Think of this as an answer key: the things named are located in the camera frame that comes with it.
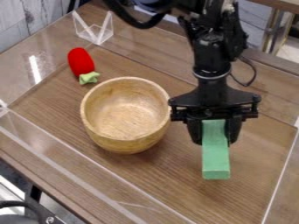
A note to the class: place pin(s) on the wooden chair in background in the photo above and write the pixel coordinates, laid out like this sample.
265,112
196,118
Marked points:
284,9

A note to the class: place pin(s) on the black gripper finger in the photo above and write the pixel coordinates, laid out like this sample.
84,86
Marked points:
193,127
232,128

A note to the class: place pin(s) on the green foam block stick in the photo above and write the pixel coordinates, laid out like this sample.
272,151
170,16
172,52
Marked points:
215,151

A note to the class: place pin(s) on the brown wooden bowl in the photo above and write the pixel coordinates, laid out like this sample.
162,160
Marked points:
125,114

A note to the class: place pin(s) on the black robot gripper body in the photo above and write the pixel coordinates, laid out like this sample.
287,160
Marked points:
213,100

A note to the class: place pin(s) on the red plush strawberry toy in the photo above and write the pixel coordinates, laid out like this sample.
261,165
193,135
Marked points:
81,66

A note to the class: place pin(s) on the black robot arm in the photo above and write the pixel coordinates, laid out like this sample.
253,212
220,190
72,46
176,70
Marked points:
217,41

